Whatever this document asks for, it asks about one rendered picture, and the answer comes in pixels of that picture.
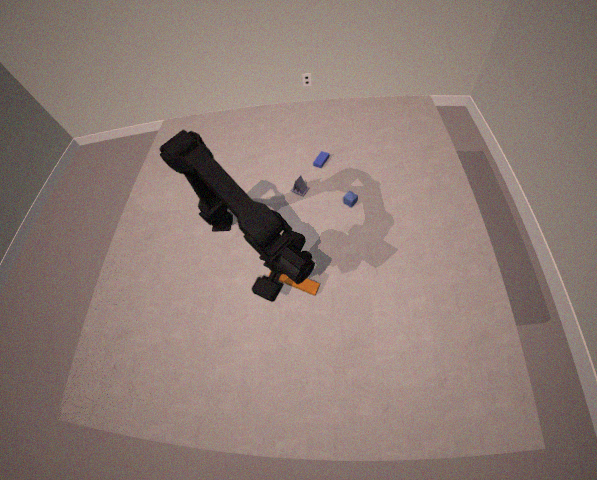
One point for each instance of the orange bar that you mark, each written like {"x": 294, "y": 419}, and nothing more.
{"x": 307, "y": 286}

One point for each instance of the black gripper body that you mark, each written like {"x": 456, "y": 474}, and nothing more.
{"x": 269, "y": 288}

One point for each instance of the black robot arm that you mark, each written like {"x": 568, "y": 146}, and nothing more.
{"x": 187, "y": 154}

